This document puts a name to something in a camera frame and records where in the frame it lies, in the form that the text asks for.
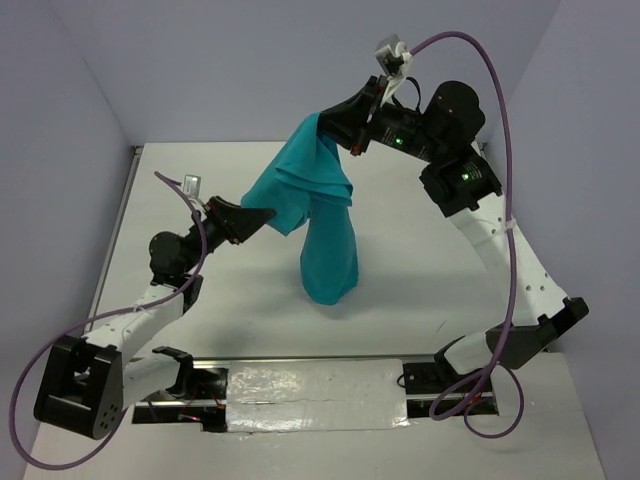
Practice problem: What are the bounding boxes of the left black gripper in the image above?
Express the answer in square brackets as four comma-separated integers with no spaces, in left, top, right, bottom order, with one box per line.
[182,196,274,272]

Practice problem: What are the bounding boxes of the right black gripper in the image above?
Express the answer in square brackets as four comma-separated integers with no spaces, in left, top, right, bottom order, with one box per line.
[308,74,444,162]

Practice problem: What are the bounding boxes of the teal t shirt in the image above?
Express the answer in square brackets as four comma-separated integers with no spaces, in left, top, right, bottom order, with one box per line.
[241,113,359,305]

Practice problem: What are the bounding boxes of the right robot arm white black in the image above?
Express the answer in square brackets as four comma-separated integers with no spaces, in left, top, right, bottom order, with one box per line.
[318,77,589,391]

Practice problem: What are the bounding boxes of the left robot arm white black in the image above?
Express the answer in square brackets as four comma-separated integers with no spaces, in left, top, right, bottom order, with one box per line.
[34,196,276,440]

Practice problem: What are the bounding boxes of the silver tape patch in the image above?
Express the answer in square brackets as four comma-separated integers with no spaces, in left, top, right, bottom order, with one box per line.
[225,359,409,433]

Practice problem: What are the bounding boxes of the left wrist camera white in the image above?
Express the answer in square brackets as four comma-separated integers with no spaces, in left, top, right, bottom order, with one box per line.
[181,174,202,199]

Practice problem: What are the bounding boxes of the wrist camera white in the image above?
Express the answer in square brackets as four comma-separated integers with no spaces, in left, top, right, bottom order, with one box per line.
[374,34,413,103]
[181,174,202,199]

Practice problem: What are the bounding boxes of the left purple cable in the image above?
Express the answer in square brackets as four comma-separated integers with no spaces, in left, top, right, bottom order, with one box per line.
[10,171,211,471]

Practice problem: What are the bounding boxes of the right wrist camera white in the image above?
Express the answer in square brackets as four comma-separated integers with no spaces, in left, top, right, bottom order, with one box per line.
[374,34,413,103]

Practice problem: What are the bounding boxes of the metal base rail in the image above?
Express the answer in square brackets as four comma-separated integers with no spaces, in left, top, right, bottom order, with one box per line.
[132,355,501,434]

